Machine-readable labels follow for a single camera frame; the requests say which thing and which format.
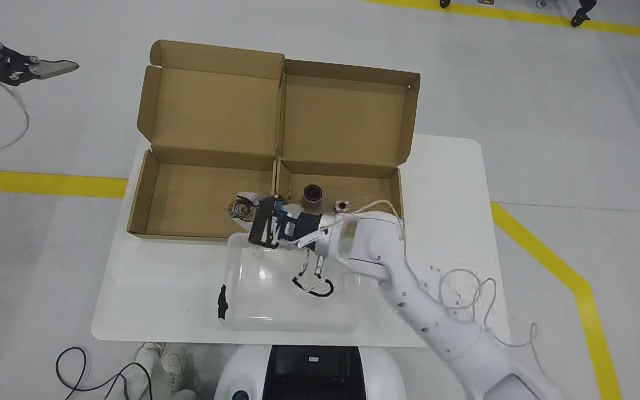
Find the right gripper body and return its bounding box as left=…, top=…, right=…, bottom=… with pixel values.
left=277, top=208, right=332, bottom=252

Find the metal ring part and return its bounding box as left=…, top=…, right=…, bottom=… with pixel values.
left=227, top=197, right=257, bottom=222

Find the dark round metal bush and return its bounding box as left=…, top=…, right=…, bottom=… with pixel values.
left=301, top=183, right=325, bottom=207

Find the black curved part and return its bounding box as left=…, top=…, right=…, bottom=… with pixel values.
left=291, top=249, right=335, bottom=299

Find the deep clear plastic tray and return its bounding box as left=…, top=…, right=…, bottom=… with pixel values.
left=217, top=231, right=369, bottom=333

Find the shallow cardboard box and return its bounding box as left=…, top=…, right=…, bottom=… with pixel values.
left=273, top=58, right=422, bottom=222
left=126, top=39, right=287, bottom=243

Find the robot body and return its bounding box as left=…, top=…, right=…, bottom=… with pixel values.
left=213, top=343, right=409, bottom=400

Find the person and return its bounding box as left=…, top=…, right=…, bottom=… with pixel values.
left=132, top=341, right=198, bottom=400
left=569, top=0, right=599, bottom=29

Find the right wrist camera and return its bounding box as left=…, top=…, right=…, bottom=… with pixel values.
left=247, top=195, right=288, bottom=250

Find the thin white cable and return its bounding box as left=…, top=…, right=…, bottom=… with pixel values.
left=349, top=199, right=540, bottom=351
left=0, top=82, right=31, bottom=151

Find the black cable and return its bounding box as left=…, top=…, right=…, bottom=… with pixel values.
left=54, top=345, right=154, bottom=400

